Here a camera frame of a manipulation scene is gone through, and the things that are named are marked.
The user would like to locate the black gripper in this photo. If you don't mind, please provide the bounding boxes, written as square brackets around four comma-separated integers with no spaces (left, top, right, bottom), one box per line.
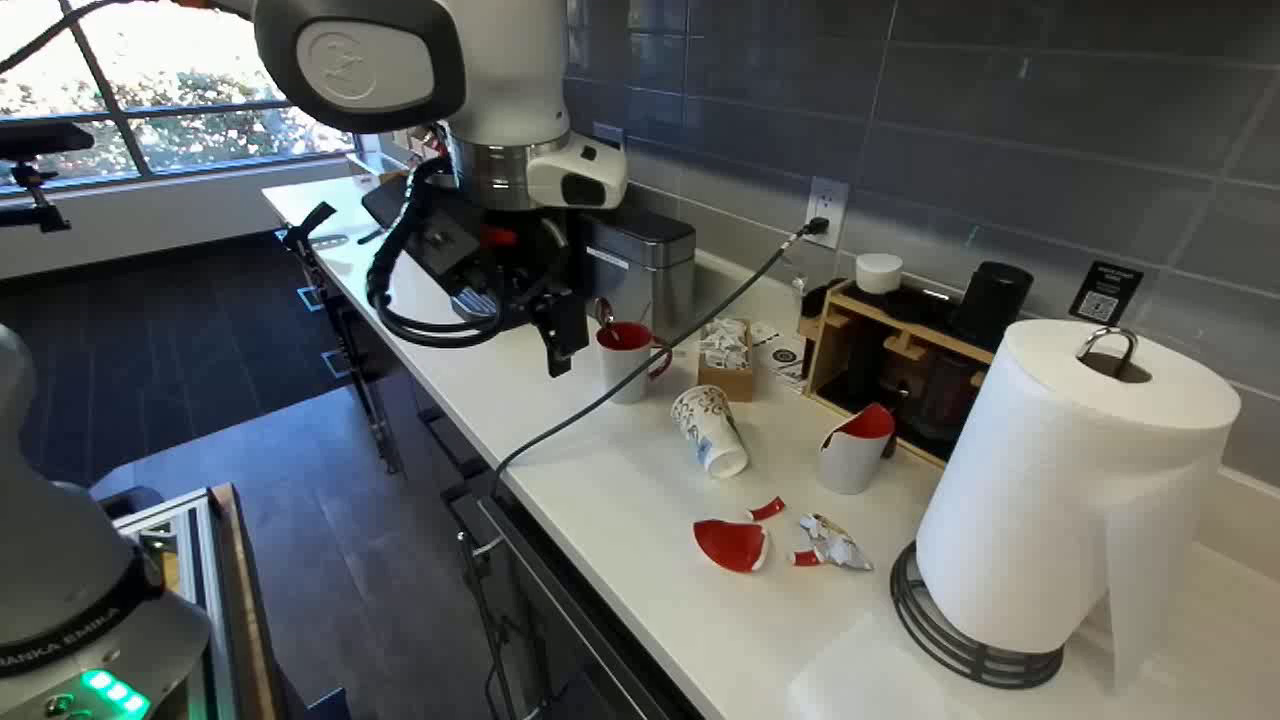
[423,194,597,379]

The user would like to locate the patterned white paper cup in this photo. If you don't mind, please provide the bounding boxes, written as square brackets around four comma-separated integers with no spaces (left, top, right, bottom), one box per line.
[663,379,758,483]

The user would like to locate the upright white mug red inside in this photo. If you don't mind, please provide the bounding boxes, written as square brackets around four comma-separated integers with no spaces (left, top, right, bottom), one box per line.
[593,317,676,406]

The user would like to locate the stainless steel pod recycle bin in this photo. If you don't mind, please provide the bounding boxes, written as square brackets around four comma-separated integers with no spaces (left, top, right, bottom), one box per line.
[580,208,702,337]

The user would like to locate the wooden condiment organizer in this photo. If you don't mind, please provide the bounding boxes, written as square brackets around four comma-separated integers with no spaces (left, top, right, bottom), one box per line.
[798,276,1006,462]

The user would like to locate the dark wooden base cabinets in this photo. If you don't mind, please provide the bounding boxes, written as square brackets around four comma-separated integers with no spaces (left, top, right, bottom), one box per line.
[297,253,705,720]

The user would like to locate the broken white mug red inside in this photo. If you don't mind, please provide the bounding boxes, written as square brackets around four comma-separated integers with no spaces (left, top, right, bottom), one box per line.
[811,398,901,498]

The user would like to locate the crumpled silver foil wrapper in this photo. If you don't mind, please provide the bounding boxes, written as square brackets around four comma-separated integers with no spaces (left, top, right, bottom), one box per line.
[791,508,877,574]

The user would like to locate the black cylindrical container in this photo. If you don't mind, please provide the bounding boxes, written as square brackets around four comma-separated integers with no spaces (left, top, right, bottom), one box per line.
[962,259,1037,351]

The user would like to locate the white paper towel roll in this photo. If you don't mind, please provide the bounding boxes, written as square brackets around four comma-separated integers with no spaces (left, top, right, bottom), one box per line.
[911,317,1243,696]

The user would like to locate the black QR code sign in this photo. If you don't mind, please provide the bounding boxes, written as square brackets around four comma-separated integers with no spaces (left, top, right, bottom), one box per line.
[1063,257,1147,331]

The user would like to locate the black tripod stand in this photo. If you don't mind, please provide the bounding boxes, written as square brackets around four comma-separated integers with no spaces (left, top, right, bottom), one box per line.
[0,117,102,235]

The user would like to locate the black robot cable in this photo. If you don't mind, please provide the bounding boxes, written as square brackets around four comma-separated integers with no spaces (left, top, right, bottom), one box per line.
[363,156,534,351]

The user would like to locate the black clamp mount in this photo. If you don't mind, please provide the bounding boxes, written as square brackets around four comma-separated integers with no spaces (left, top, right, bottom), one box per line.
[274,194,344,264]

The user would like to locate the white wall outlet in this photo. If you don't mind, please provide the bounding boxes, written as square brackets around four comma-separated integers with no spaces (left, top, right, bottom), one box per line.
[800,175,853,253]

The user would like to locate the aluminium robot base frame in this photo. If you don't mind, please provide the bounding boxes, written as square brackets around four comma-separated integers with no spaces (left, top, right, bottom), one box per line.
[92,478,286,720]

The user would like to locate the black wire paper towel holder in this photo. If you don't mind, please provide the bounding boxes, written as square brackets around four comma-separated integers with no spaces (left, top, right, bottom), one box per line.
[884,322,1144,690]

